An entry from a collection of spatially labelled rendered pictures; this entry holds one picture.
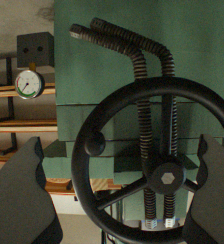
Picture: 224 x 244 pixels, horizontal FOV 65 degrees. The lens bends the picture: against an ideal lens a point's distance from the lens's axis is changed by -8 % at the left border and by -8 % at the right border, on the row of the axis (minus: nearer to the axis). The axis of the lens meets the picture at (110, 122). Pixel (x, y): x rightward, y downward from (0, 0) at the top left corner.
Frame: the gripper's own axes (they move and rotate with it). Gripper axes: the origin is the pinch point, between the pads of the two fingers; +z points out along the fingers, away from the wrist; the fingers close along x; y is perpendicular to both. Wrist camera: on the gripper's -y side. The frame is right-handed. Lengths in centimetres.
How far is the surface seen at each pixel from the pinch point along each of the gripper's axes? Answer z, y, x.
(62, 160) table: 26.5, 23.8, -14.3
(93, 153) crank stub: 6.8, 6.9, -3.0
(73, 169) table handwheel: 10.6, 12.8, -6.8
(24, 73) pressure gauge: 27.9, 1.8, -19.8
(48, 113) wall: 252, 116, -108
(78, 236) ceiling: 138, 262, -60
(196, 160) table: 26.3, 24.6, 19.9
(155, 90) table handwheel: 14.5, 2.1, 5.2
